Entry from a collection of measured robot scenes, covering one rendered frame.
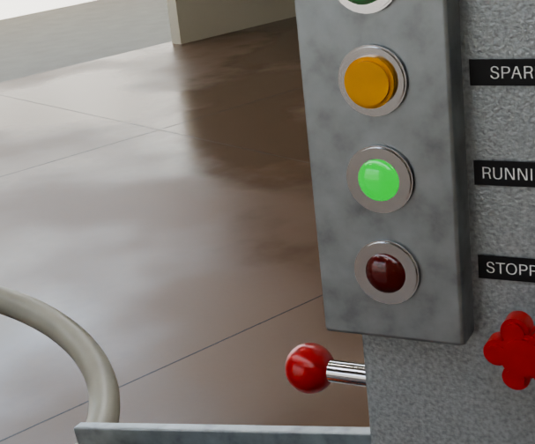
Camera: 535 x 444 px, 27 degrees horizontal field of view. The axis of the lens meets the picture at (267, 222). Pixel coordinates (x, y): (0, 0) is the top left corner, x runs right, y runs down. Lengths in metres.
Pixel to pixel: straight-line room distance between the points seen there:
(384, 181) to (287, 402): 2.58
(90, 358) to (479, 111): 0.66
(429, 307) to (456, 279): 0.02
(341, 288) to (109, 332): 3.12
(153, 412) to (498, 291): 2.61
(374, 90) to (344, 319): 0.13
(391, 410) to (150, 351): 2.90
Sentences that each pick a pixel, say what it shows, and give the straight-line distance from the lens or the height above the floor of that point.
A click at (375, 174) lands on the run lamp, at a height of 1.32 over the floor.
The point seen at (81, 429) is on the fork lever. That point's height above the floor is 1.01.
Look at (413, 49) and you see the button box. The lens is 0.54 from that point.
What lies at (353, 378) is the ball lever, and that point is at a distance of 0.68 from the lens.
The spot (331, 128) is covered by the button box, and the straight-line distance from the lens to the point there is 0.57.
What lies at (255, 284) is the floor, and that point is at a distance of 3.91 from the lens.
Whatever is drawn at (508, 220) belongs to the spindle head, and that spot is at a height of 1.29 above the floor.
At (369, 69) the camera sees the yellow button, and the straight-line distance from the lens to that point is 0.54.
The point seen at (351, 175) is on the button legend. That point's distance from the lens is 0.57.
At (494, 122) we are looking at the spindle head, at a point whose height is 1.35.
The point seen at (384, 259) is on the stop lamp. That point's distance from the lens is 0.57.
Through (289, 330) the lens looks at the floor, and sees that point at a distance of 3.53.
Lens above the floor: 1.49
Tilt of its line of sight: 19 degrees down
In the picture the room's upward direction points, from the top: 6 degrees counter-clockwise
